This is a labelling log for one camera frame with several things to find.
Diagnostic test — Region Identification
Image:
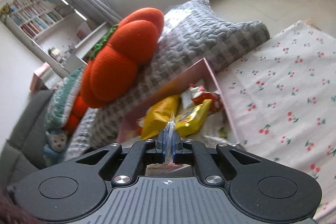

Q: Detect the dark grey sofa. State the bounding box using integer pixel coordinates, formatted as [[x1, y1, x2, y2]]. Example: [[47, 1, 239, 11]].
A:
[[1, 90, 54, 190]]

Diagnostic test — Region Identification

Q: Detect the pink silver cardboard box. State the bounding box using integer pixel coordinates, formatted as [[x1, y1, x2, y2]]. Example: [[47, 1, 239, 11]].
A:
[[117, 58, 240, 144]]

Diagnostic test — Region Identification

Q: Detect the stack of books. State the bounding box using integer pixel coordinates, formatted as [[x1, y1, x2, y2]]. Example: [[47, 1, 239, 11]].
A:
[[30, 63, 62, 93]]

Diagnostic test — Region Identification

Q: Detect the orange pumpkin plush cushion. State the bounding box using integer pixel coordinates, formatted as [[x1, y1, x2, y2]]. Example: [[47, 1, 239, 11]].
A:
[[80, 7, 165, 109]]

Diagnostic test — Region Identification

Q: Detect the green white leaf pillow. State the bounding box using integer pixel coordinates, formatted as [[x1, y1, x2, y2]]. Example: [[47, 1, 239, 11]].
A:
[[45, 67, 84, 132]]

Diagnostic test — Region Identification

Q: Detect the yellow orange snack pouch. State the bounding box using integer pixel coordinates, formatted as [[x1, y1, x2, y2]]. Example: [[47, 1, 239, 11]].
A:
[[141, 95, 179, 140]]

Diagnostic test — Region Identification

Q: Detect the clear rice cracker packet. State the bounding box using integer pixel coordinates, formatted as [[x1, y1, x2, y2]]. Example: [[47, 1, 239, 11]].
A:
[[145, 110, 191, 177]]

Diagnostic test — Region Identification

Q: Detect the blue monkey plush toy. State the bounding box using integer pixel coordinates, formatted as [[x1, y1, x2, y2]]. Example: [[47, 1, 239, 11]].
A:
[[43, 129, 68, 167]]

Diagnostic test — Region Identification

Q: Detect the white bookshelf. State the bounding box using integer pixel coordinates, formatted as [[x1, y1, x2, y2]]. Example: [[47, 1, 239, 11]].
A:
[[1, 0, 110, 77]]

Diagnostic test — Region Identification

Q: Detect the small orange pumpkin cushion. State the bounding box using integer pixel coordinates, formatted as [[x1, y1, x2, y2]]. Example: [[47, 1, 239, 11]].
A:
[[63, 94, 88, 135]]

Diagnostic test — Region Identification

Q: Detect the red candy packet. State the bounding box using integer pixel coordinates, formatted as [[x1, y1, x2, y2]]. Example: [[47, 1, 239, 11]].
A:
[[189, 84, 224, 113]]

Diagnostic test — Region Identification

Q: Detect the cherry print cloth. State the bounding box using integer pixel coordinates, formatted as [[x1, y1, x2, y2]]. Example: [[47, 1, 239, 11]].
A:
[[218, 21, 336, 223]]

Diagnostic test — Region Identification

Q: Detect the grey checkered quilt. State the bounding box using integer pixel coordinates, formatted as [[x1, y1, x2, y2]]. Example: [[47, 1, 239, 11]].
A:
[[64, 0, 270, 160]]

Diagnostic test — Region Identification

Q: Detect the yellow blue cracker pack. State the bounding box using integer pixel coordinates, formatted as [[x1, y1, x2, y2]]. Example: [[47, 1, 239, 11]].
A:
[[175, 99, 212, 137]]

